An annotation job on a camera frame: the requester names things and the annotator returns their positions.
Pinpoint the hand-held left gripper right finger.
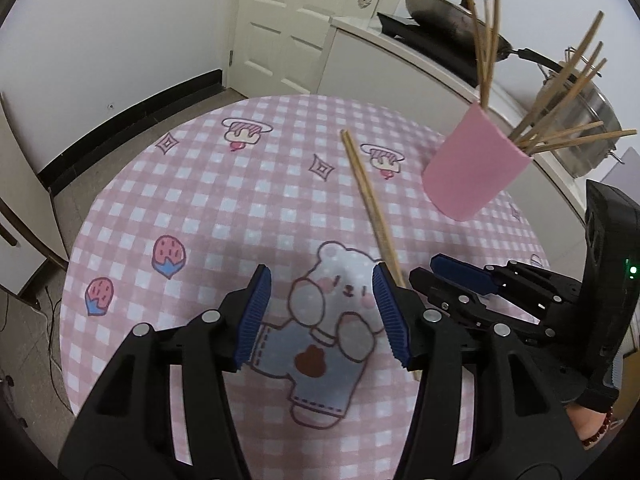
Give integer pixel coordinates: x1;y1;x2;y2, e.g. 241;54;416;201
372;262;601;480

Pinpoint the steel wok with black handle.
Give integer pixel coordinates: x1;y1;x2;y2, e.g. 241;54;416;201
401;0;576;76

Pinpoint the bunch of wooden chopsticks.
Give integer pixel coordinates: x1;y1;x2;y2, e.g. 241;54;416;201
460;0;638;156

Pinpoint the pink checked cartoon tablecloth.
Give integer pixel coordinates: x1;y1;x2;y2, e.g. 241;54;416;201
57;94;556;480

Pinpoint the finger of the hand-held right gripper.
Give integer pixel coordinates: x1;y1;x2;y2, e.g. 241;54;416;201
430;254;583;311
409;267;557;341

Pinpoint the black induction cooker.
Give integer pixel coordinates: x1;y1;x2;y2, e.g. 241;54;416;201
376;10;481;88

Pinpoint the cream panel door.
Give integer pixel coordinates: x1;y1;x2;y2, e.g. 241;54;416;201
224;0;418;98

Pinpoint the white counter cabinet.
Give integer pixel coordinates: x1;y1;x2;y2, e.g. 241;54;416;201
317;14;640;221

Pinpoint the steel steamer pot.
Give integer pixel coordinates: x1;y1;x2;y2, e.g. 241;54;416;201
520;47;626;178

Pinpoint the long wooden chopstick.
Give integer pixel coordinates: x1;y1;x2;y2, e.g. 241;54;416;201
341;130;401;286
345;130;421;383

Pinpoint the white cupboard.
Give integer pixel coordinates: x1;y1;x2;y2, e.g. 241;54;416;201
0;92;71;306

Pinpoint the red bead bracelet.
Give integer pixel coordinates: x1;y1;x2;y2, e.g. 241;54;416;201
581;406;615;445

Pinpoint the person's right forearm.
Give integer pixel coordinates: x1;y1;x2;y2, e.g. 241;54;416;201
565;402;623;448

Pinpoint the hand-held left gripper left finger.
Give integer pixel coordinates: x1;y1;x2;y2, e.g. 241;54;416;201
57;263;273;480

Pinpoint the pink cup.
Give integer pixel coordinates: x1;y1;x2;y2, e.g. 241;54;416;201
421;102;532;222

